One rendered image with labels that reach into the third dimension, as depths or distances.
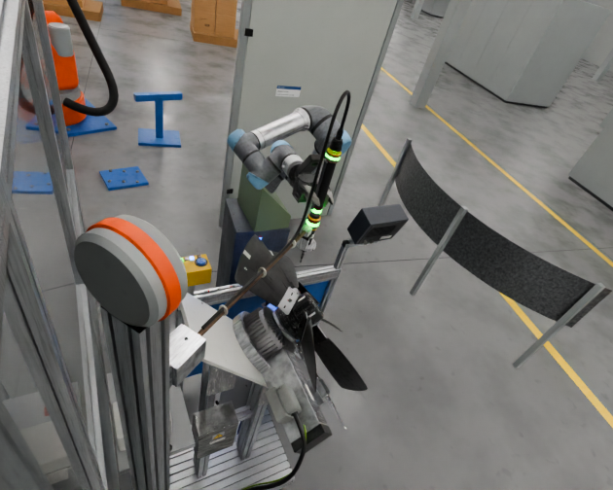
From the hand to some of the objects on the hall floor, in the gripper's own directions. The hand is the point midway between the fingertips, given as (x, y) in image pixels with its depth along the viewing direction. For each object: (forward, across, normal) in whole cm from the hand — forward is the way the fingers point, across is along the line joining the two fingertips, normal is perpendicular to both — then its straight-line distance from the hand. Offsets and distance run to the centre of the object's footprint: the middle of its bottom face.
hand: (324, 200), depth 119 cm
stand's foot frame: (+12, +20, -166) cm, 168 cm away
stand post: (+11, +34, -166) cm, 170 cm away
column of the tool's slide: (+39, +60, -166) cm, 181 cm away
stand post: (+12, +11, -167) cm, 167 cm away
